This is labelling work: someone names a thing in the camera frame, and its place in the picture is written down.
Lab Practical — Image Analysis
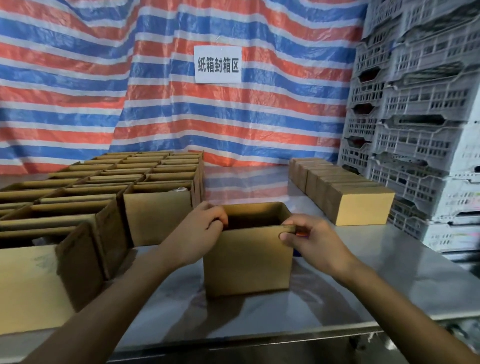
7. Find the person's right hand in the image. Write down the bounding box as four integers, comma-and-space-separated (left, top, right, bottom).
279, 214, 362, 286

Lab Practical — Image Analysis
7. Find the person's left hand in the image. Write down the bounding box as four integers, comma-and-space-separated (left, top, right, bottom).
159, 201, 230, 269

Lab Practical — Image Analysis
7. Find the single cardboard box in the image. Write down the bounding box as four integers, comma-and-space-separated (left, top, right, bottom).
202, 202, 295, 299

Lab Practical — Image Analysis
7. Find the person's left forearm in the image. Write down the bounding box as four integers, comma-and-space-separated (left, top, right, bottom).
22, 247, 178, 364

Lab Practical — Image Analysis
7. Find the person's right forearm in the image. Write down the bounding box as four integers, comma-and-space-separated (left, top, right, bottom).
337, 262, 480, 364

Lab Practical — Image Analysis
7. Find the row of closed cardboard cartons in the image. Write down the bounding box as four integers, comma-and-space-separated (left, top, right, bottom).
287, 157, 396, 227

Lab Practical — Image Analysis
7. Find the group of open cardboard cartons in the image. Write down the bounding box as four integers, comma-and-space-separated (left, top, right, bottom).
0, 150, 206, 335

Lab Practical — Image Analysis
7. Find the white paper sign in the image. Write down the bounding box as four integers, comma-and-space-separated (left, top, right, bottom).
193, 45, 243, 85

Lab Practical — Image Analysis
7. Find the stack of white plastic crates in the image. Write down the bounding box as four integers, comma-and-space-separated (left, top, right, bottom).
337, 0, 480, 254

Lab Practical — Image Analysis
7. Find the red blue striped tarp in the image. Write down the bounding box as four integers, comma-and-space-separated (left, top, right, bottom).
0, 0, 370, 176

